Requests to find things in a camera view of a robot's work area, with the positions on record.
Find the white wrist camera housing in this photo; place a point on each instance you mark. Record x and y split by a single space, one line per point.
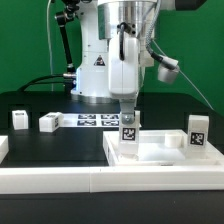
168 70

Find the white front fence wall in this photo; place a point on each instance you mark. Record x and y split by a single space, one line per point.
110 179

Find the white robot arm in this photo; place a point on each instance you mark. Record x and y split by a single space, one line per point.
101 20

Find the white sheet with markers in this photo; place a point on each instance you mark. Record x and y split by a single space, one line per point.
90 120

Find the white fence wall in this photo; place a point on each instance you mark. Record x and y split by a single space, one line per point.
110 179
4 148

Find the white left fence wall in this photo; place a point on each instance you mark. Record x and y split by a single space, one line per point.
4 148

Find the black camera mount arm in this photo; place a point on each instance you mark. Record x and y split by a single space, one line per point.
62 18

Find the white square table top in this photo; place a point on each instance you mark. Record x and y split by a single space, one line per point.
160 148

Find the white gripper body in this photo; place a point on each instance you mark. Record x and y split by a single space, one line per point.
123 81

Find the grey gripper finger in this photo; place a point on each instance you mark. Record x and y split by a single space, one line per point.
127 111

